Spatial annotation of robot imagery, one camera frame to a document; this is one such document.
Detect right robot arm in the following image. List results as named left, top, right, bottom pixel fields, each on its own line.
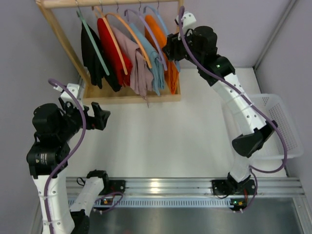
left=162, top=26, right=277, bottom=197

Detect orange trousers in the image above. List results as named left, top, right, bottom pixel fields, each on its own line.
left=145, top=15, right=179, bottom=95

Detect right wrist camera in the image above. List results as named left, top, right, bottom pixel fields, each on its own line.
left=181, top=11, right=196, bottom=37

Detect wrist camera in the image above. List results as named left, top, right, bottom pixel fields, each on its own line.
left=181, top=11, right=196, bottom=37
left=54, top=83, right=83, bottom=102

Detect slotted cable duct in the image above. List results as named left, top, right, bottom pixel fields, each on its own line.
left=68, top=196, right=247, bottom=209

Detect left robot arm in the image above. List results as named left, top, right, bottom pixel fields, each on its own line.
left=26, top=102, right=111, bottom=234

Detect orange hanger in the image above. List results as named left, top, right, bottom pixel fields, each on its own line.
left=104, top=12, right=152, bottom=68

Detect light blue hanger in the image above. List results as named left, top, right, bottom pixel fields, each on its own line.
left=142, top=0, right=181, bottom=72

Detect black trousers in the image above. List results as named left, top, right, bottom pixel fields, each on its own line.
left=80, top=24, right=121, bottom=92

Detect green hanger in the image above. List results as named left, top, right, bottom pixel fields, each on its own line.
left=75, top=0, right=110, bottom=76

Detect wooden clothes rack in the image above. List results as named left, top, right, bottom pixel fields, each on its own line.
left=36, top=0, right=181, bottom=104

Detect light blue trousers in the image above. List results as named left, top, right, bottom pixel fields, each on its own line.
left=130, top=23, right=164, bottom=96

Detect purple hanger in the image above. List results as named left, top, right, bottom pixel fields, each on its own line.
left=124, top=8, right=168, bottom=71

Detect red trousers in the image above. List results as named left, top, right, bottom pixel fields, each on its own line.
left=97, top=18, right=133, bottom=86

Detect aluminium mounting rail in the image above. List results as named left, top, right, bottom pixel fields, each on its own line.
left=65, top=176, right=305, bottom=196

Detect white plastic basket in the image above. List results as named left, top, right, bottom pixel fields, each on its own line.
left=250, top=94, right=304, bottom=160

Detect pink drawstring trousers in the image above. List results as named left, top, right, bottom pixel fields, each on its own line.
left=112, top=27, right=153, bottom=102

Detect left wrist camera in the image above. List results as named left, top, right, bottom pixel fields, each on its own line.
left=54, top=83, right=83, bottom=102

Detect peach hanger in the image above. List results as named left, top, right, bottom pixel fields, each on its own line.
left=92, top=6, right=128, bottom=75

